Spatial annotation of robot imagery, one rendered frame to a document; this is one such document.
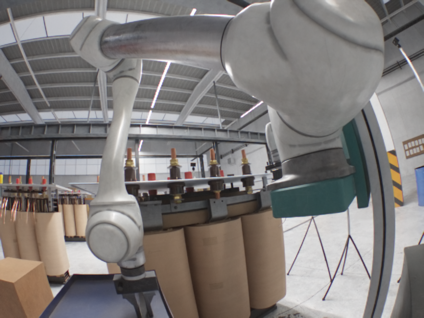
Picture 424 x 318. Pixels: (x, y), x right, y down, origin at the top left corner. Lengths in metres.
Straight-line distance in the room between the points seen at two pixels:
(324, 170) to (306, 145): 0.06
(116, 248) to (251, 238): 1.18
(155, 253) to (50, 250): 2.21
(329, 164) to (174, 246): 0.91
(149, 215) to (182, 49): 0.89
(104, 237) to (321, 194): 0.37
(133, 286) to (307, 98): 0.58
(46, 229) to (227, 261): 2.51
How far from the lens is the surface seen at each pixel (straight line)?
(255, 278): 1.53
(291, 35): 0.18
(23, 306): 1.02
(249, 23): 0.23
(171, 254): 1.06
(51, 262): 3.07
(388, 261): 0.53
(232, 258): 1.24
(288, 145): 0.37
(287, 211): 0.36
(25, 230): 3.18
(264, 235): 1.40
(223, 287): 1.28
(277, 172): 0.84
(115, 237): 0.30
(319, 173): 0.34
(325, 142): 0.37
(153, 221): 1.04
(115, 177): 0.38
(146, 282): 0.57
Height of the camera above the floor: 1.25
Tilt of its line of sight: 12 degrees up
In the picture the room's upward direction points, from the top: 7 degrees counter-clockwise
